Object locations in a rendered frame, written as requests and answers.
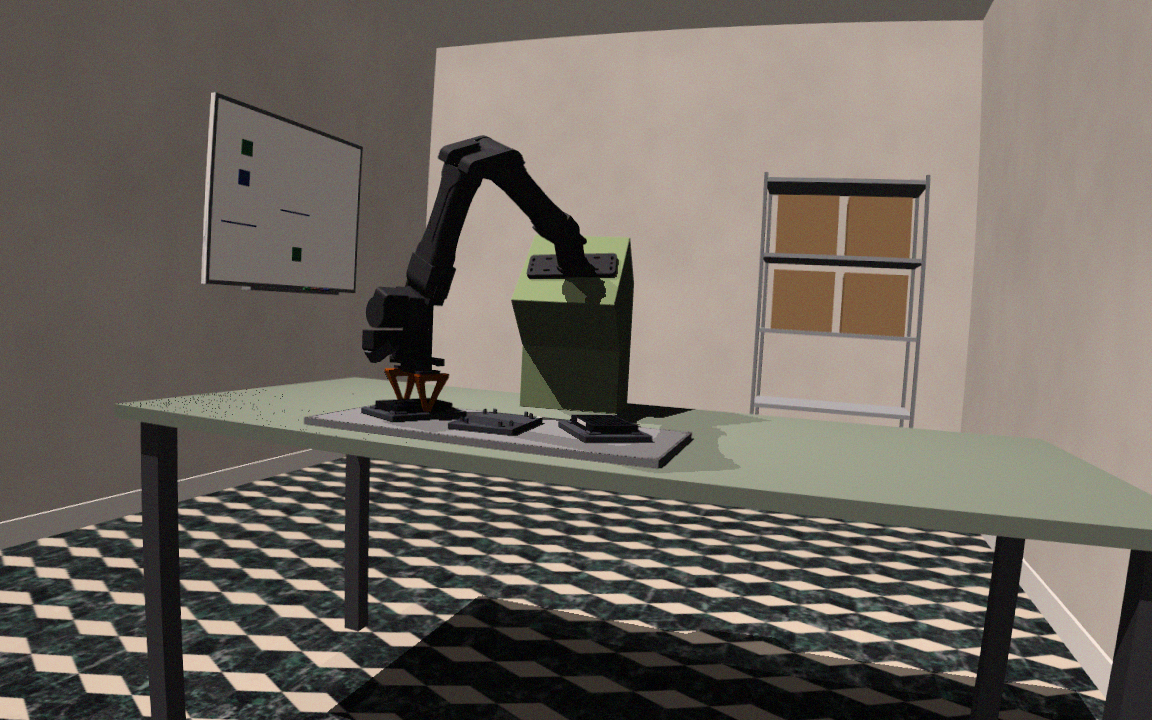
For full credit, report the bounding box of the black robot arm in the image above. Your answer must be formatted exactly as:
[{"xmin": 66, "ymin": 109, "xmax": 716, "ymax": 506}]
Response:
[{"xmin": 362, "ymin": 135, "xmax": 617, "ymax": 363}]

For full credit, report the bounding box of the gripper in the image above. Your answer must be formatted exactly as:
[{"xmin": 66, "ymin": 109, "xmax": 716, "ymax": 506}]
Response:
[{"xmin": 385, "ymin": 329, "xmax": 449, "ymax": 412}]

